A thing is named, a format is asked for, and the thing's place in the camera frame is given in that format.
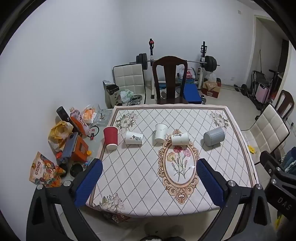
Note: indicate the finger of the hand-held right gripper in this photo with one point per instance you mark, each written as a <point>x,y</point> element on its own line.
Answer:
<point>269,160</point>

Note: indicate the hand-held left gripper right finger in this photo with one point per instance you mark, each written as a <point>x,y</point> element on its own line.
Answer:
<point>210,183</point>

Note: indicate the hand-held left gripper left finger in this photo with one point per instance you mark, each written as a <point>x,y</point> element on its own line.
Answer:
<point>89,183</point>

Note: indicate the grey ribbed cup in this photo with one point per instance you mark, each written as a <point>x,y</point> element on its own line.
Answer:
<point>214,136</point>

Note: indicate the red paper cup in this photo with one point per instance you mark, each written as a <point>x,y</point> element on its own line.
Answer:
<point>111,138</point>

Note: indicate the white cup black print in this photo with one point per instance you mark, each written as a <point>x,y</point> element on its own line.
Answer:
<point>180,138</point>
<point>134,138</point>

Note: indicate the plain white cup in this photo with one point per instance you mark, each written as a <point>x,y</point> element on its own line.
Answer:
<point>161,133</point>

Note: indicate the yellow floor toy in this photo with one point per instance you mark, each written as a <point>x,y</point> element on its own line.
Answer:
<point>252,149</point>

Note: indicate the person's blue jeans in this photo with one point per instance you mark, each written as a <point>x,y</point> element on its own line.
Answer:
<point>291,160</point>

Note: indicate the white cushioned chair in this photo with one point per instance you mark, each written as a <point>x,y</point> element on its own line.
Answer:
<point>128,76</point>
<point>266,129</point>

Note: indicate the orange box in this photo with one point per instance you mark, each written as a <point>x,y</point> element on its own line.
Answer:
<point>81,150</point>

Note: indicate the blue flat device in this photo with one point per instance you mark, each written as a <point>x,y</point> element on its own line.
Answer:
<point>70,144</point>

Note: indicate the red patterned box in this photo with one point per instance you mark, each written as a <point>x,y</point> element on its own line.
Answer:
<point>115,217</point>

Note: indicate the colourful snack bag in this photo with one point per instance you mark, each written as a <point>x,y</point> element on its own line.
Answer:
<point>44,169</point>

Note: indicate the floral diamond-pattern tablecloth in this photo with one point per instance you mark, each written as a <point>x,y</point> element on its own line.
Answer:
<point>143,176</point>

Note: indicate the yellow plastic bag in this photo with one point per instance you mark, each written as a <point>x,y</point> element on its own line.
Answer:
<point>59,132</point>

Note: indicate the dark wooden chair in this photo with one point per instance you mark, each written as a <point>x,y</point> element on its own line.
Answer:
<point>170,76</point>
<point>285,102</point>

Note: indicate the long orange carton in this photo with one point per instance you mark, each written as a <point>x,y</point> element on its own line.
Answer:
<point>79,122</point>

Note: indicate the pink suitcase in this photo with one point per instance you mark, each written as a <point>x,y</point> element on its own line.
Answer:
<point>262,93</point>

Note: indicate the orange snack packet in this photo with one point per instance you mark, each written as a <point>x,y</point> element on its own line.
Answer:
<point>89,115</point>

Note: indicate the clear glass tray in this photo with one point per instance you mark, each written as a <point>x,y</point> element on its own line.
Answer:
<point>104,115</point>

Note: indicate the black cylinder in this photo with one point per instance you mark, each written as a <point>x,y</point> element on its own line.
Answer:
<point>63,113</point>

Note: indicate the black dumbbell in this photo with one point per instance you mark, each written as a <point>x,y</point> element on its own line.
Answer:
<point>244,89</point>

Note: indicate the black folded cart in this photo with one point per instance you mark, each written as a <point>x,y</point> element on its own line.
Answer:
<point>256,76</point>

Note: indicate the brown cardboard box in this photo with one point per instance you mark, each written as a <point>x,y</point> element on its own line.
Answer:
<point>212,90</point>

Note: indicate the black printed box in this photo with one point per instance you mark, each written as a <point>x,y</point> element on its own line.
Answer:
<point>113,96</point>

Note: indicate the blue bench pad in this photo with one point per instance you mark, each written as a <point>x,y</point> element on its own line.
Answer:
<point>192,93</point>

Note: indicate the steel pot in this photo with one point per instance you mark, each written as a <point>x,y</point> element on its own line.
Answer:
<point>135,99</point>

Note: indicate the green white plastic bag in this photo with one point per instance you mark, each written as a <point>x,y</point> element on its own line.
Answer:
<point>126,94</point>

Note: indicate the red print plastic bag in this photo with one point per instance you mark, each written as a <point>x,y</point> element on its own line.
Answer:
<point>188,73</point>

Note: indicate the black barbell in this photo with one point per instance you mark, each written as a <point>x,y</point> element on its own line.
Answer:
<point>211,63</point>

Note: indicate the white weight bench rack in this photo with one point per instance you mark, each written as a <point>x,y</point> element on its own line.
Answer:
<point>151,55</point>

